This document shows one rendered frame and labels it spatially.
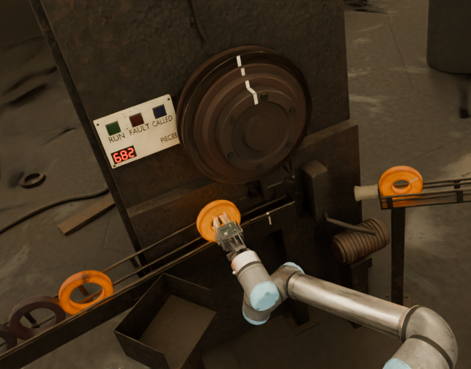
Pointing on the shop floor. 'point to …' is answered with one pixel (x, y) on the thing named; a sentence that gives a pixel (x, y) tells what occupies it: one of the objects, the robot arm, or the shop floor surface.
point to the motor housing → (357, 254)
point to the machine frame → (116, 49)
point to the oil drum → (454, 36)
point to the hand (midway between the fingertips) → (217, 217)
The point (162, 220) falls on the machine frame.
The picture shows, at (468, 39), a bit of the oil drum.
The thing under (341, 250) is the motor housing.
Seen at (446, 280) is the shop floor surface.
